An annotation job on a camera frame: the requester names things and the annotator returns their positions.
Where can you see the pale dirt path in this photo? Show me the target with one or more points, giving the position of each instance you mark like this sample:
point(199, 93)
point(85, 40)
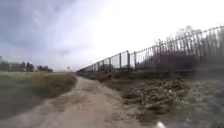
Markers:
point(80, 110)

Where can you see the tall metal bar fence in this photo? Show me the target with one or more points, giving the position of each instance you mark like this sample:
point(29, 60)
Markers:
point(173, 53)

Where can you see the grass and weeds ground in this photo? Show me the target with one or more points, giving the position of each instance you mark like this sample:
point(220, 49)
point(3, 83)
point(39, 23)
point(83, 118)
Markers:
point(30, 88)
point(166, 96)

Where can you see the robot's own part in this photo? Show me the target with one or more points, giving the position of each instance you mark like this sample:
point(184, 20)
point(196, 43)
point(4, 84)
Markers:
point(160, 125)

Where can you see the distant buildings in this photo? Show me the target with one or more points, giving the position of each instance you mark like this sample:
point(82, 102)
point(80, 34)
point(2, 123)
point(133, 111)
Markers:
point(20, 66)

